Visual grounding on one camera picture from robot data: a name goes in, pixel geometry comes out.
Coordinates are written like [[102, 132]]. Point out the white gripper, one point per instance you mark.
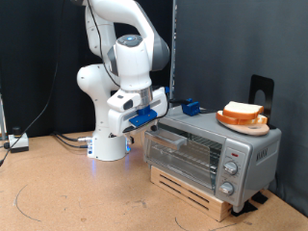
[[118, 118]]

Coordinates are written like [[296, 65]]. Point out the white bread slice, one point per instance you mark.
[[242, 109], [224, 118]]

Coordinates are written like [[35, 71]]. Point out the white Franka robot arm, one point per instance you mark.
[[96, 83]]

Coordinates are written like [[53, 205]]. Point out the silver oven knob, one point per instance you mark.
[[226, 188], [231, 167]]

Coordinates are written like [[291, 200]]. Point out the silver toaster oven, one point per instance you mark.
[[266, 160]]

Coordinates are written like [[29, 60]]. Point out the wooden slatted block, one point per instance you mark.
[[192, 195]]

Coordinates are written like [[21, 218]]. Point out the vertical metal pole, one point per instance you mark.
[[173, 32]]

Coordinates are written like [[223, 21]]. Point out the small round wooden board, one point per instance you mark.
[[253, 130]]

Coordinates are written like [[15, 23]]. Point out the emergency stop button box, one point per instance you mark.
[[19, 142]]

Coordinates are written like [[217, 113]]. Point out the black metal bookend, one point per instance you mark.
[[255, 83]]

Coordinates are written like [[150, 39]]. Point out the black foam pad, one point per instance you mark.
[[247, 208], [260, 198]]

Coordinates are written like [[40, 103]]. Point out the metal post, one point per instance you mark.
[[2, 122]]

